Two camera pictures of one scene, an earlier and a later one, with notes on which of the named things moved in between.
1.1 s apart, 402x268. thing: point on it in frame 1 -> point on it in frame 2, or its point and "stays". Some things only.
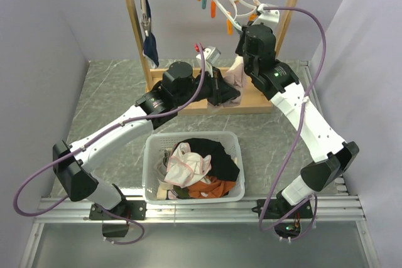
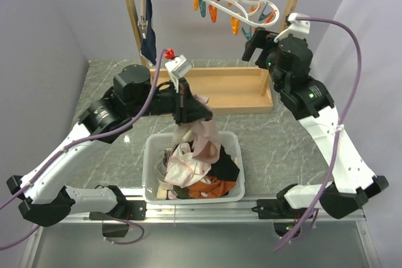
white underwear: [185, 167] stays
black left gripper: [222, 91] -> [187, 108]
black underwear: [223, 164] stays
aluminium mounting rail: [343, 208] stays
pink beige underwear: [235, 76] -> [205, 135]
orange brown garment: [211, 187] stays
